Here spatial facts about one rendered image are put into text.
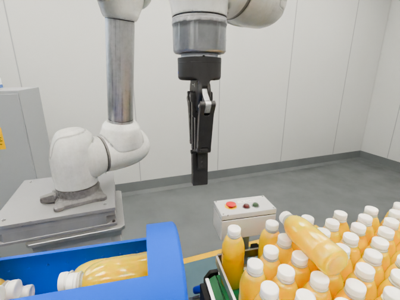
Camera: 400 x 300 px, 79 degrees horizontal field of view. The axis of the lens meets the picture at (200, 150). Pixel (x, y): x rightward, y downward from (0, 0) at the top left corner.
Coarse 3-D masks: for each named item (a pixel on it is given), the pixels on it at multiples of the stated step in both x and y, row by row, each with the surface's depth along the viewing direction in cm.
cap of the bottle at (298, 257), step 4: (292, 252) 63; (296, 252) 63; (300, 252) 63; (292, 256) 62; (296, 256) 61; (300, 256) 61; (304, 256) 61; (292, 260) 62; (296, 260) 61; (300, 260) 60; (304, 260) 60; (296, 264) 61; (300, 264) 60; (304, 264) 60
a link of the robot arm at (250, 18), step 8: (256, 0) 42; (264, 0) 43; (272, 0) 44; (280, 0) 47; (248, 8) 42; (256, 8) 43; (264, 8) 44; (272, 8) 46; (280, 8) 48; (240, 16) 44; (248, 16) 44; (256, 16) 45; (264, 16) 46; (272, 16) 48; (280, 16) 51; (232, 24) 50; (240, 24) 48; (248, 24) 48; (256, 24) 48; (264, 24) 50
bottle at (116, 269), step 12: (96, 264) 47; (108, 264) 47; (120, 264) 47; (132, 264) 47; (144, 264) 47; (84, 276) 46; (96, 276) 45; (108, 276) 45; (120, 276) 46; (132, 276) 46
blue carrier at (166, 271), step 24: (144, 240) 63; (168, 240) 47; (0, 264) 57; (24, 264) 58; (48, 264) 60; (72, 264) 61; (168, 264) 43; (48, 288) 60; (96, 288) 39; (120, 288) 40; (144, 288) 40; (168, 288) 41
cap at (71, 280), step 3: (72, 273) 47; (75, 273) 47; (78, 273) 47; (69, 276) 46; (72, 276) 46; (75, 276) 46; (66, 279) 46; (69, 279) 46; (72, 279) 46; (75, 279) 46; (66, 282) 45; (69, 282) 45; (72, 282) 45; (75, 282) 45; (66, 285) 45; (69, 285) 45; (72, 285) 45; (75, 285) 45; (66, 288) 45; (69, 288) 45; (72, 288) 45
